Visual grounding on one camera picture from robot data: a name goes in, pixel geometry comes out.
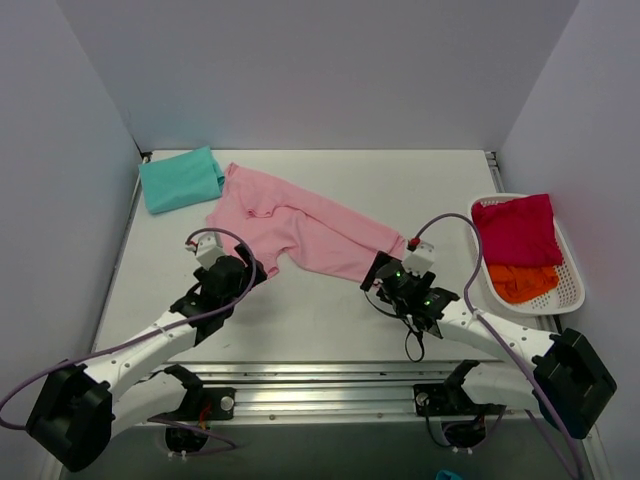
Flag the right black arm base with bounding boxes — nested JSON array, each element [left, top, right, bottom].
[[413, 360, 506, 455]]

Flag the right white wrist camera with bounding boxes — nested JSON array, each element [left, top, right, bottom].
[[402, 238, 436, 276]]

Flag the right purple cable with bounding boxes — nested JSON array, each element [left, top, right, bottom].
[[412, 212, 586, 480]]

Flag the folded teal t-shirt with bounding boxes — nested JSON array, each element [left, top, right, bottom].
[[139, 147, 225, 215]]

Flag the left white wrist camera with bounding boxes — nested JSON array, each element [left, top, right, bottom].
[[195, 234, 224, 270]]

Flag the red t-shirt in basket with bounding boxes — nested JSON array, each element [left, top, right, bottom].
[[471, 194, 563, 268]]

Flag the white perforated plastic basket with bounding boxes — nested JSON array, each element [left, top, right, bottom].
[[469, 193, 585, 316]]

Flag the teal object at bottom edge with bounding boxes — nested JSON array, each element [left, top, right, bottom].
[[435, 469, 461, 480]]

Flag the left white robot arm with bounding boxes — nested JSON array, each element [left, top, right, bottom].
[[26, 243, 267, 472]]

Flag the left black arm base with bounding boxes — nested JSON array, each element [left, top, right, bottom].
[[145, 365, 239, 460]]

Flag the orange t-shirt in basket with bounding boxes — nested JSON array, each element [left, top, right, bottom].
[[488, 265, 559, 304]]

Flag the pink t-shirt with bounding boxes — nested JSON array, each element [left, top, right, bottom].
[[207, 163, 406, 283]]

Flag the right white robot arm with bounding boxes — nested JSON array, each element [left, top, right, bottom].
[[360, 252, 617, 440]]

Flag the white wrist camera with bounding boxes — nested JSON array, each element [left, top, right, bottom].
[[195, 234, 224, 270], [402, 238, 436, 276]]

